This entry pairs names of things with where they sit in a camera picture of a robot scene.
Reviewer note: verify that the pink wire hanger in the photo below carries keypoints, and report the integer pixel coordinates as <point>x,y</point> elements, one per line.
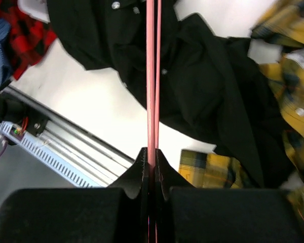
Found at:
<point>153,70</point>

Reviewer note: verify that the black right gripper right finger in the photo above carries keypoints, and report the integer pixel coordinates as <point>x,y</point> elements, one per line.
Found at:
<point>189,214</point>

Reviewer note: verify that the yellow plaid shirt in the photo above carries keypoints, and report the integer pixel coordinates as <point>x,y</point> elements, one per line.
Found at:
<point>281,24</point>

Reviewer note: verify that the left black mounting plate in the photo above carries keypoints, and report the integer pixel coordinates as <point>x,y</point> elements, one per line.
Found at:
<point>34,122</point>

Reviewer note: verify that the slotted white cable duct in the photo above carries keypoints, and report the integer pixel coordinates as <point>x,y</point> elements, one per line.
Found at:
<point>53,159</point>

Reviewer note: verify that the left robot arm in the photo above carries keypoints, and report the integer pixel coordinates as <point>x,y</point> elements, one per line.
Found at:
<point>12,110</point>

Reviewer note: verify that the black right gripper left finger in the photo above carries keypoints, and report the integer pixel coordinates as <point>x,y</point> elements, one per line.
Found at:
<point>117,213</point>

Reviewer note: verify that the blue checked shirt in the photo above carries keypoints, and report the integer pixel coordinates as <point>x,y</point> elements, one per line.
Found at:
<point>0,50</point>

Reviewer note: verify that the red black plaid shirt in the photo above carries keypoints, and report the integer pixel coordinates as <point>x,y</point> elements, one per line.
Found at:
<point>28,40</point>

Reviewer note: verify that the white plastic basket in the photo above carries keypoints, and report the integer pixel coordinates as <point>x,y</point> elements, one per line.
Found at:
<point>36,9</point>

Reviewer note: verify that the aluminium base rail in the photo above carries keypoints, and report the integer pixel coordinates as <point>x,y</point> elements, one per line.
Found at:
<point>89,152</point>

